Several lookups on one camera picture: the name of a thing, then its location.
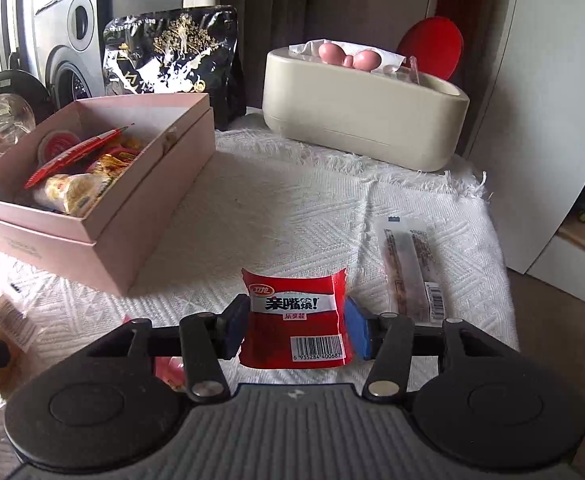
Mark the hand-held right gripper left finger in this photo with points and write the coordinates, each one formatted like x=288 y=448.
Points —
x=233 y=331

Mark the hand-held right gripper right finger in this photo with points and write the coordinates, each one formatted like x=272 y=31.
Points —
x=357 y=326

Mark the red snack packet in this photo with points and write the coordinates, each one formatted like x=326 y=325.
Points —
x=297 y=330

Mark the pink cardboard box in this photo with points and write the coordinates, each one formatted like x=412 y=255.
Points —
x=122 y=240

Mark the long clear snack packet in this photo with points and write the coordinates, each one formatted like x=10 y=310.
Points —
x=407 y=270

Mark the pink snack packet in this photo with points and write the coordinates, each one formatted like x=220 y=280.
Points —
x=170 y=372

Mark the white woven cloth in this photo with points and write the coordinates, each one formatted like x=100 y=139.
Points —
x=272 y=220

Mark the orange gold snack packet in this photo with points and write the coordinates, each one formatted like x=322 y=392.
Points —
x=117 y=162

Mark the beige tissue box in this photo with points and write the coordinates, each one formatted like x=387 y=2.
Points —
x=362 y=120

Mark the red pen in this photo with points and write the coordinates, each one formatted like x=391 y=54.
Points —
x=72 y=157

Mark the round red jelly cup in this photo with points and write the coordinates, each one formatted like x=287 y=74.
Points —
x=55 y=142

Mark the round black-rimmed glass lid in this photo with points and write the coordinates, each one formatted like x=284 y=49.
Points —
x=2 y=120

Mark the clear plastic tube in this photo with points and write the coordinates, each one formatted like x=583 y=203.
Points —
x=415 y=72

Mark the pink bow-shaped ornament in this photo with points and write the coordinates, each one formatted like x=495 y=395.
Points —
x=332 y=52

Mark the white cabinet door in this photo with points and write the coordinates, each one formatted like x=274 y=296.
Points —
x=532 y=110

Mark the white paper tissue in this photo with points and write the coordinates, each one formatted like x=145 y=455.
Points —
x=305 y=49

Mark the round red lid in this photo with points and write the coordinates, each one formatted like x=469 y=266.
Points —
x=432 y=45

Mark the black gold foil bag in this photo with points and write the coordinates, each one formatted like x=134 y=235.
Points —
x=172 y=45

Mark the grey washing machine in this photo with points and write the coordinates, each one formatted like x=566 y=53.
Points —
x=72 y=25

